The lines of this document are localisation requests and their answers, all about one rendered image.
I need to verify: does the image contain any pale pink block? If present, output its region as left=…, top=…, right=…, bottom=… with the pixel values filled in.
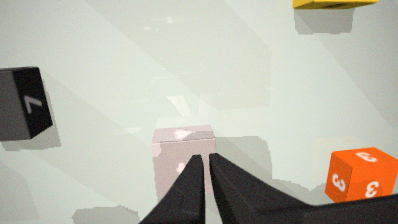
left=151, top=125, right=216, bottom=198

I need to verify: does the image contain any dark grey digit block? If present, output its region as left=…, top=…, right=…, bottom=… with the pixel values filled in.
left=0, top=66, right=53, bottom=142

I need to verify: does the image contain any yellow block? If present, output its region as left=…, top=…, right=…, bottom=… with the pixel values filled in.
left=293, top=0, right=378, bottom=10

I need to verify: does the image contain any orange block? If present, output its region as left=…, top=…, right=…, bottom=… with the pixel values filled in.
left=325, top=148, right=398, bottom=203

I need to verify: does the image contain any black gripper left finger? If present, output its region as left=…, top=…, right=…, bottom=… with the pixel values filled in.
left=139, top=155, right=205, bottom=224

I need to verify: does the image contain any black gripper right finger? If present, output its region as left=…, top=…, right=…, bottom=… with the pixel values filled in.
left=209, top=153, right=398, bottom=224

